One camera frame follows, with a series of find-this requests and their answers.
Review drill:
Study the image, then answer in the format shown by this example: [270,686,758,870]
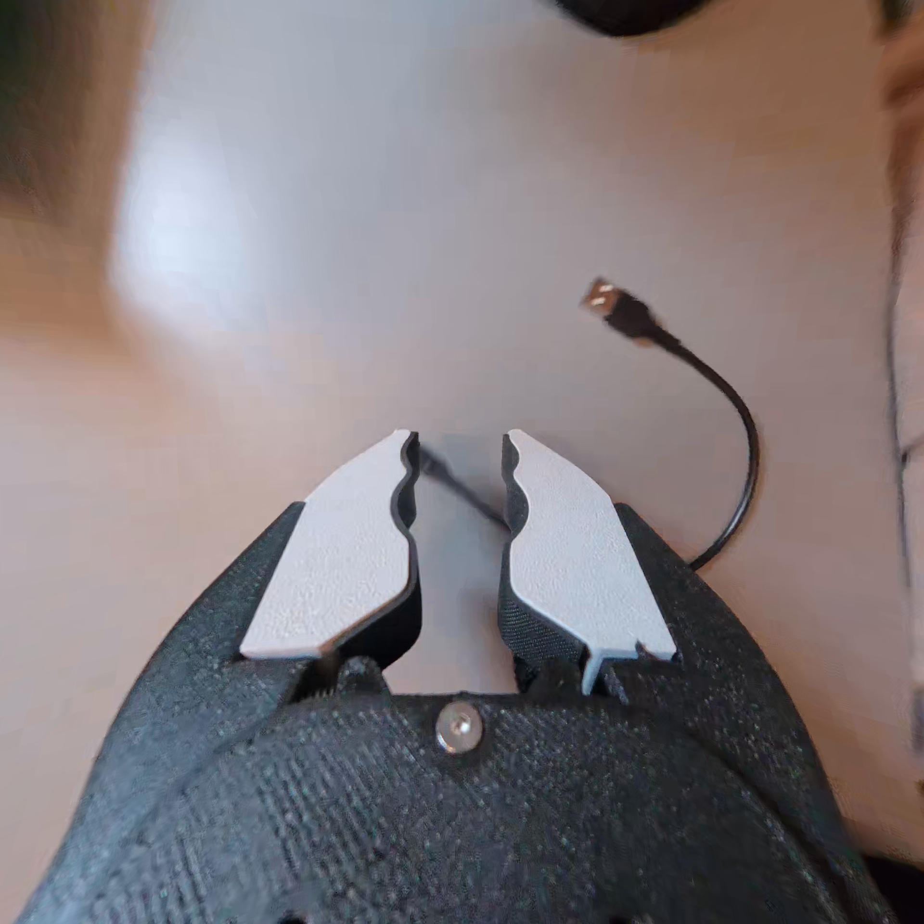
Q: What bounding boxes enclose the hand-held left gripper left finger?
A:
[239,429,423,669]

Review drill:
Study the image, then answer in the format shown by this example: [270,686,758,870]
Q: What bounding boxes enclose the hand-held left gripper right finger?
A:
[498,428,680,695]

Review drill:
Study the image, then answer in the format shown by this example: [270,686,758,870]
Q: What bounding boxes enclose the black usb cable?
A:
[419,276,761,573]

